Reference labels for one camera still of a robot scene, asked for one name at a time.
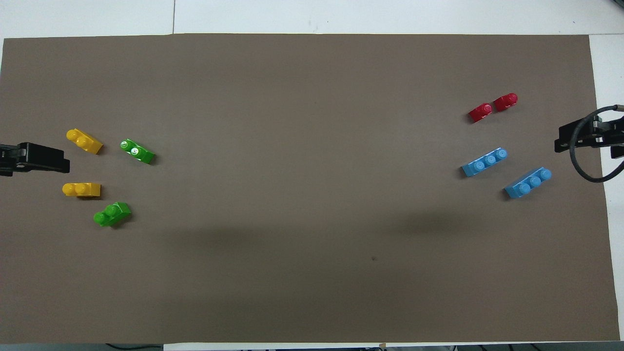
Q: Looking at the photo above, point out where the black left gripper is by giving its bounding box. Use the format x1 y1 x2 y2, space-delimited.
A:
0 142 70 177

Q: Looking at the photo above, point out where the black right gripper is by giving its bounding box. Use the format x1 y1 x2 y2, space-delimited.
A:
554 116 624 159

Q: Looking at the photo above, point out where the green two-stud toy block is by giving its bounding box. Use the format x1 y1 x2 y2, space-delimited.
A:
93 202 132 228
120 139 156 165

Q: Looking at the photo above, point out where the blue three-stud toy block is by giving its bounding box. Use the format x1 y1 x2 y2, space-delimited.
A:
504 167 552 199
461 148 508 177

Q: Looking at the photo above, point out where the yellow two-stud toy block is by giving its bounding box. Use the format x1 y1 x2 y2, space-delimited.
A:
66 129 104 155
62 182 101 198

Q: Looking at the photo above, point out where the red one-stud toy block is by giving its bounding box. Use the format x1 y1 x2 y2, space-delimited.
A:
468 103 493 123
493 93 519 112

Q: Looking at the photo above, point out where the brown paper table mat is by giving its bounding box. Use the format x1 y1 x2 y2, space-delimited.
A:
0 33 621 344

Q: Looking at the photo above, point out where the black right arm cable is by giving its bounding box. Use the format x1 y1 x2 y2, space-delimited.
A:
569 105 624 183

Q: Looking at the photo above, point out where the black floor cable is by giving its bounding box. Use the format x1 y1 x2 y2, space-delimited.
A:
105 343 164 351

